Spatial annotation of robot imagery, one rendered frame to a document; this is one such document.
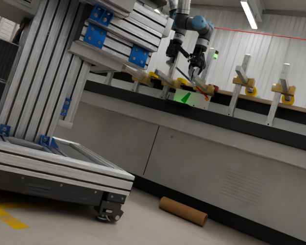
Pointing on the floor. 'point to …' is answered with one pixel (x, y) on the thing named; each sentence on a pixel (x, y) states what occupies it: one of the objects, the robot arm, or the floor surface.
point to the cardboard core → (183, 211)
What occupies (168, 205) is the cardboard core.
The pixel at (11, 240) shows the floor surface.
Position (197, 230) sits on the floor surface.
